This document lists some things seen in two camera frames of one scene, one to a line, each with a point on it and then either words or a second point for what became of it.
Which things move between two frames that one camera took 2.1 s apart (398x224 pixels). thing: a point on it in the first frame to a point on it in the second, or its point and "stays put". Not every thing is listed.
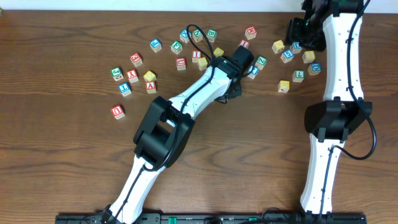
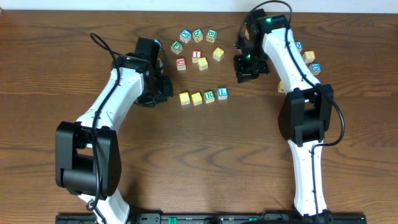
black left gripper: [232, 90] to [165, 88]
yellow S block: [202, 63] stays put
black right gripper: [292, 34] to [246, 71]
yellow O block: [217, 52] stays put
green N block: [197, 35] stays put
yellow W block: [283, 86] stays put
